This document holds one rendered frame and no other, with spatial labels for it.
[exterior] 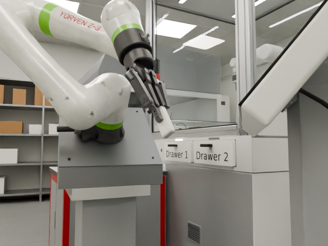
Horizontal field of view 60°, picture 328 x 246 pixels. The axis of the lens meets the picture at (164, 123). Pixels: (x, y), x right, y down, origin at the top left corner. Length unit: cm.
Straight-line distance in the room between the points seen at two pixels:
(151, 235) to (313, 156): 125
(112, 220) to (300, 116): 76
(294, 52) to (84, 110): 63
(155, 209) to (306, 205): 118
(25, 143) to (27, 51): 465
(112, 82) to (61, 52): 490
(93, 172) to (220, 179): 57
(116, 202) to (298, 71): 83
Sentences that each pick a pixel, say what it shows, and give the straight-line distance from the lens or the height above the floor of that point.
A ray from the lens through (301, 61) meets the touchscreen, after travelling 43.
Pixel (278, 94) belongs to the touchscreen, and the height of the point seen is 97.
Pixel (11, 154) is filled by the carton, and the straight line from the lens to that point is 514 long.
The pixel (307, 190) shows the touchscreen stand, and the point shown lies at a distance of 60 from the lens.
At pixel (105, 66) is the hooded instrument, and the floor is 153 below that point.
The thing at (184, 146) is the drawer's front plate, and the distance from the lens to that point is 151.
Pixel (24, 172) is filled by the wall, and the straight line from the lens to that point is 561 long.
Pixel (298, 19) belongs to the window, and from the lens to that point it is 153.
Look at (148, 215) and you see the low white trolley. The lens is 168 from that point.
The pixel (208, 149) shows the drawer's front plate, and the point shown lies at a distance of 134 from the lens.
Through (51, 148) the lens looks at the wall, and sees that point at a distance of 559.
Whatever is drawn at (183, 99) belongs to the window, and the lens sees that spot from 160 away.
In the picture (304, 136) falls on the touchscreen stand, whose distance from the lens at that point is 60.
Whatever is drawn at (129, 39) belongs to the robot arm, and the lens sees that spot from 74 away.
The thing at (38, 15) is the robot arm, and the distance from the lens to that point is 113.
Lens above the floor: 91
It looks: 5 degrees up
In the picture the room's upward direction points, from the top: straight up
